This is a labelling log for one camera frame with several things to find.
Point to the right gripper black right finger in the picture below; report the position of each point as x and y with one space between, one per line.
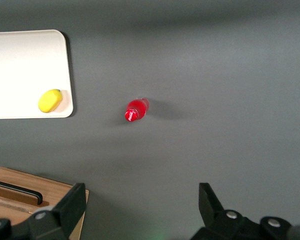
215 222

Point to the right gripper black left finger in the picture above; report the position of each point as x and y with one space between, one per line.
65 215

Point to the red coke bottle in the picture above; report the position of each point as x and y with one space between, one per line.
135 111

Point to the white rectangular tray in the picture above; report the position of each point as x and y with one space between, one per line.
25 70

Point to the yellow lemon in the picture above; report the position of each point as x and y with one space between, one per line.
49 101

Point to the wooden drawer front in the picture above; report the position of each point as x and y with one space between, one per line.
52 192

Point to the wooden drawer cabinet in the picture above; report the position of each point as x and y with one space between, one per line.
62 191

